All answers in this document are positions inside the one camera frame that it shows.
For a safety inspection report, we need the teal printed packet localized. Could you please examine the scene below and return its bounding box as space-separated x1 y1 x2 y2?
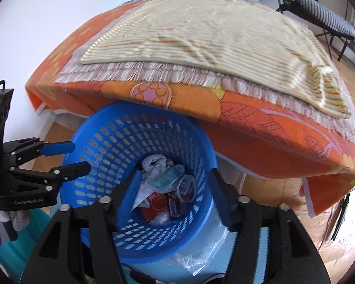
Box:
157 166 186 191

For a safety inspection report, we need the navy striped chair cushion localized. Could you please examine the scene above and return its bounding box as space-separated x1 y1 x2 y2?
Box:
294 0 355 36

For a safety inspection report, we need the thin black rod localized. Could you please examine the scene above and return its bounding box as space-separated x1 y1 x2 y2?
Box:
331 194 351 241

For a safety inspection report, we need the small white crumpled tissue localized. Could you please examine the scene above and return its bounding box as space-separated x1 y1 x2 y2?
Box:
151 211 170 225

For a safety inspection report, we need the red orange packet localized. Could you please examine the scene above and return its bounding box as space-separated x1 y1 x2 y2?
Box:
140 192 169 222

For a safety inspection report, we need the dark brown candy wrapper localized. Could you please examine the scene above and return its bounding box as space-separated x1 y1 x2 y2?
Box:
168 194 185 221

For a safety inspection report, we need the white plastic ring label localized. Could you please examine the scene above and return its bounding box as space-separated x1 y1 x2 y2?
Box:
174 175 197 203

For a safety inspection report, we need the teal mat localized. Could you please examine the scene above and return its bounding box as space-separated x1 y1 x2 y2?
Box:
0 207 240 284

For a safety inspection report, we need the grey fuzzy cloth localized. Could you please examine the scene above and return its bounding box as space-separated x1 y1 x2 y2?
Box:
0 204 31 232

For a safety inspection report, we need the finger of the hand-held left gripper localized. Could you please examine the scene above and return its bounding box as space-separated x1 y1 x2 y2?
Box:
9 161 92 191
3 137 75 172

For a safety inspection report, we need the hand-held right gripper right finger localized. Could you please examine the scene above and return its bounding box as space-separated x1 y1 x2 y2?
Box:
209 169 332 284

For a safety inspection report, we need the yellow striped towel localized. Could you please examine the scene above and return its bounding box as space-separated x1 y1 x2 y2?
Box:
80 0 352 119

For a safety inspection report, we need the blue plastic basket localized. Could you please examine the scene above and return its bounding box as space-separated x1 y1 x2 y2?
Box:
60 102 218 264

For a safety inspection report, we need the clear plastic bag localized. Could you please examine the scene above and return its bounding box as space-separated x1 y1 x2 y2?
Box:
172 210 228 275

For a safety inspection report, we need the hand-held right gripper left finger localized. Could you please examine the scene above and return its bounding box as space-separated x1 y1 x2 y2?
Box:
19 170 143 284

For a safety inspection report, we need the orange patterned bedsheet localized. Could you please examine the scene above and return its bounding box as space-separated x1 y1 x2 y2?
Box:
25 0 355 218

